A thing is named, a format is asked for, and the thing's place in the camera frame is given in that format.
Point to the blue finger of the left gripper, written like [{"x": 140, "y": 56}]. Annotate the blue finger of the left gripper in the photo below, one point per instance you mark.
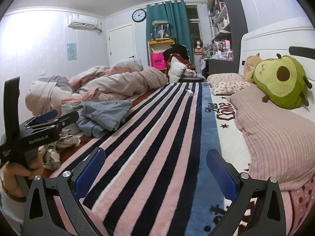
[
  {"x": 41, "y": 119},
  {"x": 59, "y": 122}
]

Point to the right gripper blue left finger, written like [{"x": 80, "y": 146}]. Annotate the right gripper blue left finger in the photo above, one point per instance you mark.
[{"x": 41, "y": 214}]

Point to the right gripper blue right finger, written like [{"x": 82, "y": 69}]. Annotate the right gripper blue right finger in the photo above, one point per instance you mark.
[{"x": 268, "y": 216}]

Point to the bear print pajama pants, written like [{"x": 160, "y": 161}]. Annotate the bear print pajama pants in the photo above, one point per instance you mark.
[{"x": 51, "y": 152}]

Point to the person left hand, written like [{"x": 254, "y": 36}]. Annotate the person left hand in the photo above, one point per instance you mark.
[{"x": 11, "y": 170}]

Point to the pink striped crumpled duvet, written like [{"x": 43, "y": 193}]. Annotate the pink striped crumpled duvet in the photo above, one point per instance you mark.
[{"x": 120, "y": 81}]

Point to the grey blue folded clothes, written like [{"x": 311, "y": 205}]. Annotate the grey blue folded clothes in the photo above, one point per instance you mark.
[{"x": 97, "y": 117}]

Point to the pink ribbed pillow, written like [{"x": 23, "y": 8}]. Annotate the pink ribbed pillow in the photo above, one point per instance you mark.
[{"x": 280, "y": 142}]

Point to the white room door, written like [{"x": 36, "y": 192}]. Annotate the white room door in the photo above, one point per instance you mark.
[{"x": 121, "y": 43}]

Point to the pink shopping bag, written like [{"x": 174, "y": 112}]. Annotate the pink shopping bag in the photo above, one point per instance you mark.
[{"x": 157, "y": 61}]

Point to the striped fleece bed blanket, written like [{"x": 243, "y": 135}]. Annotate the striped fleece bed blanket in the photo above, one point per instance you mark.
[{"x": 155, "y": 180}]

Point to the yellow white shelf cabinet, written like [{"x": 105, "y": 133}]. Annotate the yellow white shelf cabinet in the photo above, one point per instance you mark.
[{"x": 159, "y": 46}]

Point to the clothes pile on chair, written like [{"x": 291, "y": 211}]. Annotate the clothes pile on chair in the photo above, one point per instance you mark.
[{"x": 178, "y": 64}]

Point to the glass display case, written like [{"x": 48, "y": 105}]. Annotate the glass display case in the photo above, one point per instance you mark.
[{"x": 161, "y": 29}]

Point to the small white remote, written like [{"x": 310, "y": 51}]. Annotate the small white remote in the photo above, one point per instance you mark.
[{"x": 189, "y": 91}]

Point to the green avocado plush toy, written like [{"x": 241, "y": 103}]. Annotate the green avocado plush toy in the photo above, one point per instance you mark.
[{"x": 283, "y": 81}]

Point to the floral pink pillow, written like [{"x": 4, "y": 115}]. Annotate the floral pink pillow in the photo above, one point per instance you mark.
[{"x": 227, "y": 83}]

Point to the tan bear plush toy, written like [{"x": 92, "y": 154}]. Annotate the tan bear plush toy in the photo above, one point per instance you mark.
[{"x": 249, "y": 67}]

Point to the teal window curtain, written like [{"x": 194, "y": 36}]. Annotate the teal window curtain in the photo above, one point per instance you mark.
[{"x": 175, "y": 13}]

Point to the mannequin head with wig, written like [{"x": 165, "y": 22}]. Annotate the mannequin head with wig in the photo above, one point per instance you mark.
[{"x": 198, "y": 44}]

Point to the cluttered dark desk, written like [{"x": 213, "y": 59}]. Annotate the cluttered dark desk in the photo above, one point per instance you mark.
[{"x": 221, "y": 57}]

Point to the dark grey bookshelf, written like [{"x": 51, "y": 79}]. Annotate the dark grey bookshelf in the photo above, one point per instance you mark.
[{"x": 228, "y": 20}]

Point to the blue wall poster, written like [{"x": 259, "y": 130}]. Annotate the blue wall poster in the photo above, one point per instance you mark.
[{"x": 71, "y": 52}]

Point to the white wall air conditioner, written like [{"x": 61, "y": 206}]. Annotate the white wall air conditioner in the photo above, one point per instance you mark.
[{"x": 84, "y": 22}]

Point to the round black wall clock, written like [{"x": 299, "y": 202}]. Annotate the round black wall clock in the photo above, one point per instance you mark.
[{"x": 139, "y": 15}]

